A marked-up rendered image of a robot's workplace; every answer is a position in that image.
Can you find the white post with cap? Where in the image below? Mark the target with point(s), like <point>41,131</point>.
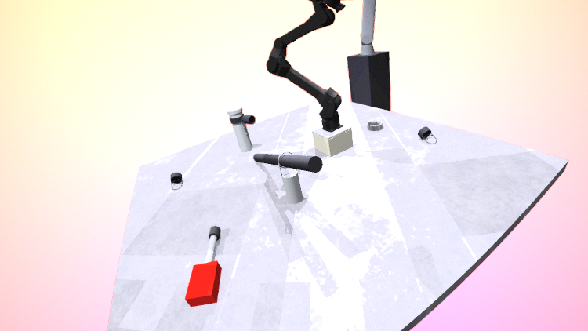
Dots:
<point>240,129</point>

